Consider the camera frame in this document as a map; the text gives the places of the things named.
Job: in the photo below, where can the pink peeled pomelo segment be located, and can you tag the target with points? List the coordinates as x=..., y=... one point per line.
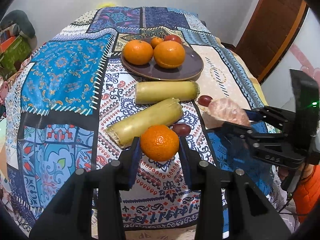
x=224, y=110

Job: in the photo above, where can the white wardrobe sliding door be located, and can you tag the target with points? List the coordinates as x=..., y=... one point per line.
x=302, y=55

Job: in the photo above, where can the yellow curved headboard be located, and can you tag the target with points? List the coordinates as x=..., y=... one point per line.
x=105, y=4

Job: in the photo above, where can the left orange on plate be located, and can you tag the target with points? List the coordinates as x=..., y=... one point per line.
x=137, y=52

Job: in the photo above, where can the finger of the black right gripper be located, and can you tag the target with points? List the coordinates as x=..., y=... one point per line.
x=280, y=119
x=272, y=148

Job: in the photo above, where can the dark red grape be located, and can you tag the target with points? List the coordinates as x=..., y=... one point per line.
x=204, y=100
x=182, y=130

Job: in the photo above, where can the large orange on plate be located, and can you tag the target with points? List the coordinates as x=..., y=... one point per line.
x=169, y=54

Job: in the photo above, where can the small orange at plate back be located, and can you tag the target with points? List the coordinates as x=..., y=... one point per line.
x=156, y=41

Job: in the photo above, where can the red tomato on plate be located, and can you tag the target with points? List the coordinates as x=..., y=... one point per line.
x=173, y=37

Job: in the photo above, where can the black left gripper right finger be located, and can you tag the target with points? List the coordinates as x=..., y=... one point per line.
x=250, y=214

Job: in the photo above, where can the dark purple round plate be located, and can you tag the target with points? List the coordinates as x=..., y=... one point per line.
x=190, y=69

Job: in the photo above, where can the blue patchwork tablecloth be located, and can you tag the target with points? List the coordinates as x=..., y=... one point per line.
x=74, y=87

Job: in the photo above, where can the grey plush toy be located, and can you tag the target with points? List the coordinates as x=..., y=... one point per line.
x=17, y=22

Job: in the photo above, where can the brown wooden door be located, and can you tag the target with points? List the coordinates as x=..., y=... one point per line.
x=270, y=32

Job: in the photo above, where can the green box with clutter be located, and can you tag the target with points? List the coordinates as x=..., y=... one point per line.
x=15, y=48

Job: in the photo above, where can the small orange mandarin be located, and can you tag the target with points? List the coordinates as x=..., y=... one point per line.
x=159, y=143

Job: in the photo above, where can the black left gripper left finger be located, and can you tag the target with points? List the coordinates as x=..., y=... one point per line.
x=69, y=213

